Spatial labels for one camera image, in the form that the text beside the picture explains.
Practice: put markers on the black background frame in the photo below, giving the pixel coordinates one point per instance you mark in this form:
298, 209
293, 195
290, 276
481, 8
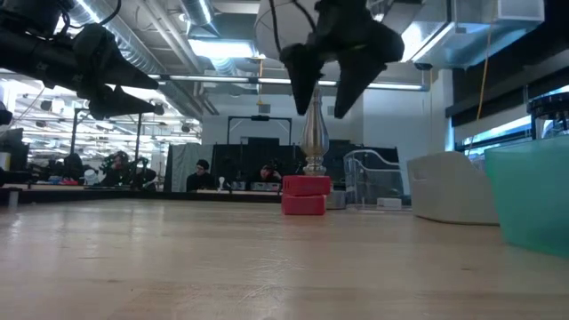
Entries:
260, 117
106, 111

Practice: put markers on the grey partition panel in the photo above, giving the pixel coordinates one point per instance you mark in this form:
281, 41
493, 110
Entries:
182, 164

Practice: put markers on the white plastic block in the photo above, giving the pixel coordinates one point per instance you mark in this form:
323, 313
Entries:
389, 203

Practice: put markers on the black hourglass blue sand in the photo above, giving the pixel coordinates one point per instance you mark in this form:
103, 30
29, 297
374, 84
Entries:
551, 111

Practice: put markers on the green translucent tray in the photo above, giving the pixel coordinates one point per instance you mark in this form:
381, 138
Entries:
533, 195

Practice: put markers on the small clear container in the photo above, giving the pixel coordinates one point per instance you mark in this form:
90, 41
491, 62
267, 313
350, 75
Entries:
449, 189

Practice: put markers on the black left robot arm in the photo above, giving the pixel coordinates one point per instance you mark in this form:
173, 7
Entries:
31, 53

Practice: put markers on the red wall charger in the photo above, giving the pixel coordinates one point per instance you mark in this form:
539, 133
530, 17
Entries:
306, 185

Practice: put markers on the ceiling light strip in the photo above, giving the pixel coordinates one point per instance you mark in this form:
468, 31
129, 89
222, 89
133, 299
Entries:
213, 79

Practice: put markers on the table lamp white shade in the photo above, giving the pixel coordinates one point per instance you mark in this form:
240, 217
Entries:
314, 133

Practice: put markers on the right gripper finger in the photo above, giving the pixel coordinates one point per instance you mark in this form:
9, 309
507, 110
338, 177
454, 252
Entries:
303, 73
355, 80

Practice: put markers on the dark background workstation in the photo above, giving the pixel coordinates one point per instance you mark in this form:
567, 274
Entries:
249, 160

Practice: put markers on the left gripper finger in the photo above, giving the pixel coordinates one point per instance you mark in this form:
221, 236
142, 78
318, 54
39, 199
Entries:
133, 77
124, 104

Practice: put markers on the person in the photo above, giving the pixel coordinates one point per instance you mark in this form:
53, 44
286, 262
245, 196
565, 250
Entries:
269, 174
117, 171
201, 177

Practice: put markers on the clear plastic tray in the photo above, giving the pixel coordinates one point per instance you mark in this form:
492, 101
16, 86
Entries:
371, 178

